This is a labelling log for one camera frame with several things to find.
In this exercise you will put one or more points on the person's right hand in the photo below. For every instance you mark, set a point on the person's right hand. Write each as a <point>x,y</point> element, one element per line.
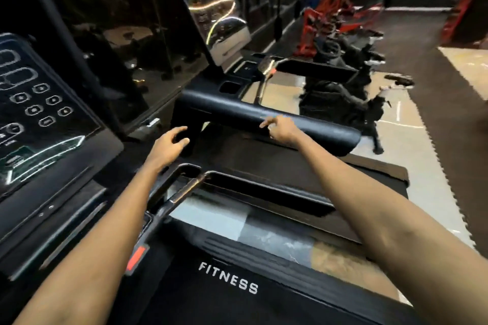
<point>286,130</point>

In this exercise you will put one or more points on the person's left hand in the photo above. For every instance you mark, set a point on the person's left hand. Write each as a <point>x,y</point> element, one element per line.
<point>164,149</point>

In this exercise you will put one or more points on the black treadmill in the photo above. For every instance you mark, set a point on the black treadmill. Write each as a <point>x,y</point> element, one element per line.
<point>46,123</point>
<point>229,108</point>

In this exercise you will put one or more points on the person's left forearm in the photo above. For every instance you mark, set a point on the person's left forearm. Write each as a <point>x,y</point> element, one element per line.
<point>84,260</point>

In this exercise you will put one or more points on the person's right forearm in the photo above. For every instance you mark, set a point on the person's right forearm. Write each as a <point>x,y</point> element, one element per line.
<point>404,237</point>

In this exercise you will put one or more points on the black standing fan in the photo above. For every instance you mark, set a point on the black standing fan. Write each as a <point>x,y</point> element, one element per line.
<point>68,47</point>

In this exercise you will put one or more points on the black interlocking foam mat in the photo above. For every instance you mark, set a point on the black interlocking foam mat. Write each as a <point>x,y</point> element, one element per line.
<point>442,123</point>

